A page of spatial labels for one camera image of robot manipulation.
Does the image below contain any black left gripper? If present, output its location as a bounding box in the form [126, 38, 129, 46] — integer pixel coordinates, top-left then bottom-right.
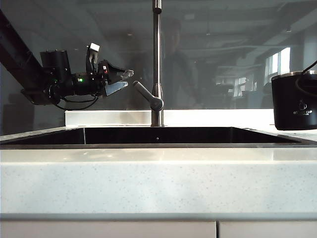
[97, 59, 135, 97]

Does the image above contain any grey faucet lever handle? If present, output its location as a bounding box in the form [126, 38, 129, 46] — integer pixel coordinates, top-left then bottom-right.
[132, 80, 165, 112]

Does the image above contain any black mug with steel rim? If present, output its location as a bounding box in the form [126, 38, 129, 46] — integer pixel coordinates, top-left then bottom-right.
[270, 71, 317, 131]

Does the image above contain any stainless steel faucet pipe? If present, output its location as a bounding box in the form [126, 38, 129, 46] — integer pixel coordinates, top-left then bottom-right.
[150, 0, 165, 128]

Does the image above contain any white backsplash ledge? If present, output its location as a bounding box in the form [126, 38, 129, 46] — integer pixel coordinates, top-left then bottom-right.
[64, 108, 277, 128]

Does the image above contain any wide white cabinet door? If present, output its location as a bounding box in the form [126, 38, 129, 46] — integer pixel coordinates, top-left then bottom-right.
[0, 221, 217, 238]

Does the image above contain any narrow white cabinet door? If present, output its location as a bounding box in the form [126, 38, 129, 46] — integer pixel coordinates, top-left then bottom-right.
[218, 221, 317, 238]

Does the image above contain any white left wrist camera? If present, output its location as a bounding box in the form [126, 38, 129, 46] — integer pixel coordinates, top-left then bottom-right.
[85, 43, 101, 75]

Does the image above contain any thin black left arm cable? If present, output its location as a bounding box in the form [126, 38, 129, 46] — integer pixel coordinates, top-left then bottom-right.
[54, 95, 100, 111]

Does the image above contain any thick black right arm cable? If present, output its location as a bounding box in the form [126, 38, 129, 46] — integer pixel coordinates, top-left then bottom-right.
[295, 59, 317, 96]

